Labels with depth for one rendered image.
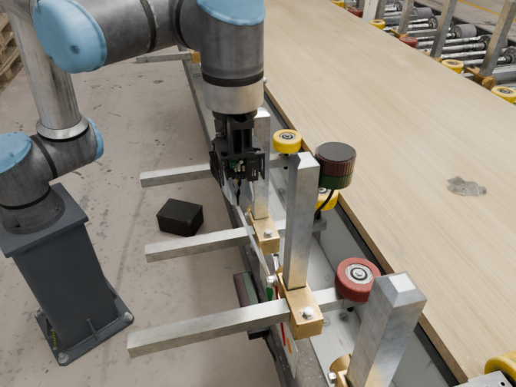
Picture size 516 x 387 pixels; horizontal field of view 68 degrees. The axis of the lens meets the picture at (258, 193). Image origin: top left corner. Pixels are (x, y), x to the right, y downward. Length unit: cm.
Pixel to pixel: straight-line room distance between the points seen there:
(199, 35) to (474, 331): 61
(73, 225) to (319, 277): 80
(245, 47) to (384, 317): 36
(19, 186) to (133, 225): 100
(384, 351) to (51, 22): 53
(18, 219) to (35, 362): 68
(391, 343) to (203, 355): 129
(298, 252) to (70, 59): 44
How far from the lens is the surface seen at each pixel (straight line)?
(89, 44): 54
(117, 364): 173
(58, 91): 124
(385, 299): 38
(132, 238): 215
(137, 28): 57
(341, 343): 98
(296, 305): 72
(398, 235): 83
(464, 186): 101
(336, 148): 58
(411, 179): 100
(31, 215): 138
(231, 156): 59
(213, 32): 53
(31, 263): 144
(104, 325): 179
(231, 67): 54
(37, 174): 133
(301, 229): 62
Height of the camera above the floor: 145
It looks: 39 degrees down
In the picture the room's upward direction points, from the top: straight up
